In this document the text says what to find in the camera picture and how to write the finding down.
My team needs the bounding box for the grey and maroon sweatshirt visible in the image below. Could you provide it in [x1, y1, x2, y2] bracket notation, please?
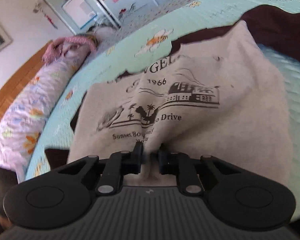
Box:
[45, 4, 300, 188]

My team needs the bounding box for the wooden headboard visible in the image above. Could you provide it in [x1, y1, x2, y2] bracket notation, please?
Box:
[0, 40, 52, 120]

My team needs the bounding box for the pink crumpled garment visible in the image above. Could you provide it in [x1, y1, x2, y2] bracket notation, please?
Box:
[42, 34, 98, 65]

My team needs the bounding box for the red hanging wall ornament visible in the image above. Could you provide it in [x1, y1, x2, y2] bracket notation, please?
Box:
[33, 3, 58, 29]

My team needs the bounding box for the floral rolled quilt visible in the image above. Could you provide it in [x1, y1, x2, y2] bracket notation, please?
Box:
[0, 46, 88, 182]

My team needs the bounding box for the teal bee-pattern bedspread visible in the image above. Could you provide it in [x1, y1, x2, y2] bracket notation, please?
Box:
[26, 0, 300, 216]

